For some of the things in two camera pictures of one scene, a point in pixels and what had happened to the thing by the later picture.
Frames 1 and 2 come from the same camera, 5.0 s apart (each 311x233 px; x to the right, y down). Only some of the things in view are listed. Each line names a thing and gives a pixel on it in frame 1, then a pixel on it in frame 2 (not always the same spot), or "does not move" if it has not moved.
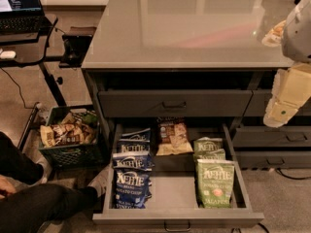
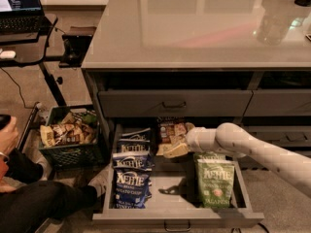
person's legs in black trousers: [30, 210] does not move
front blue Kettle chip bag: [131, 188] does not move
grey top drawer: [170, 104] does not move
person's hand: [8, 184] -> [9, 136]
